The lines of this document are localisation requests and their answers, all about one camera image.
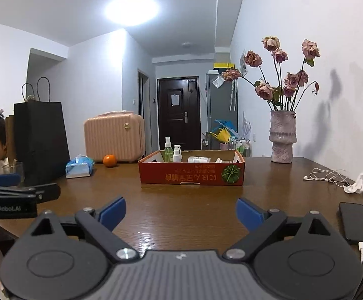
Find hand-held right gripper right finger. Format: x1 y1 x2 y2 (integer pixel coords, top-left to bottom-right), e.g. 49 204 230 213
223 197 332 261

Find yellow and black box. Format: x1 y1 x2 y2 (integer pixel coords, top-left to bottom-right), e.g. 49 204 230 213
213 62 236 74

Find black paper bag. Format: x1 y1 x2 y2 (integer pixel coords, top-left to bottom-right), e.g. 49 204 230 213
13 76 71 186

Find pink ribbed suitcase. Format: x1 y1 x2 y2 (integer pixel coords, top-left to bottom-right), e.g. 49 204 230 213
84 110 146 163

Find yellow watering can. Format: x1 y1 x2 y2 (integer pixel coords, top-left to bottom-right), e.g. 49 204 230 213
209 128 232 143

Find bunch of dried pink roses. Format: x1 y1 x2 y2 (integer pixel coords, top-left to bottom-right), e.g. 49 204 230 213
222 36 321 112

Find blue folded plastic item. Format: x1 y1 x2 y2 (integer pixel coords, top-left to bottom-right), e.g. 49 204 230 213
214 119 239 138

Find pink ceramic vase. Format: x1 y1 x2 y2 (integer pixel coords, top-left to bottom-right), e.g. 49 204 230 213
269 110 297 164

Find round ceiling light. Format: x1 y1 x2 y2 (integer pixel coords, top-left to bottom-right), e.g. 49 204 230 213
104 0 160 27

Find wall paper sheets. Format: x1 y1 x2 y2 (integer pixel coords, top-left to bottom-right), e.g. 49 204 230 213
239 50 251 76

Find grey refrigerator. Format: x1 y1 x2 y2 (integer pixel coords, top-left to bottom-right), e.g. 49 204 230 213
206 72 239 151

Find dark brown entrance door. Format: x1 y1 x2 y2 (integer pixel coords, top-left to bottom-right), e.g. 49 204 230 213
157 76 200 151

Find crumpled white tissue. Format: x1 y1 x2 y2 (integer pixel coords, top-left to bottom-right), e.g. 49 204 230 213
344 172 363 194

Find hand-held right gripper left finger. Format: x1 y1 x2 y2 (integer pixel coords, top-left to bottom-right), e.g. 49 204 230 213
31 196 140 262

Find white wired earphones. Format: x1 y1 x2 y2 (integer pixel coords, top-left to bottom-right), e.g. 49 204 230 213
304 168 357 186

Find clear glass cup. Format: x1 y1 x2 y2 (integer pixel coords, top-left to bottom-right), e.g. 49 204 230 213
3 161 24 185

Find blue tissue pack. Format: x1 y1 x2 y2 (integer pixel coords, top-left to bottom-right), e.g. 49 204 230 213
65 154 95 179

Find orange cardboard box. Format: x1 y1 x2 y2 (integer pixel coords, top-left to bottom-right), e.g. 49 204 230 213
138 149 246 186

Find black smartphone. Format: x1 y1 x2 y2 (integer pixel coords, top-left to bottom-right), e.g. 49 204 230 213
338 202 363 246

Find green spray bottle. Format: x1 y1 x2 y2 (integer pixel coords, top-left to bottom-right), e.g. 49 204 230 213
164 136 173 162

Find metal storage cart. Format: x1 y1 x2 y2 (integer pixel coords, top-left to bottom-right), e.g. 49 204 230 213
231 137 251 157

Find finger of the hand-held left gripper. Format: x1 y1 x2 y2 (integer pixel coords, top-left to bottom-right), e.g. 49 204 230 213
0 183 61 202
0 172 21 187

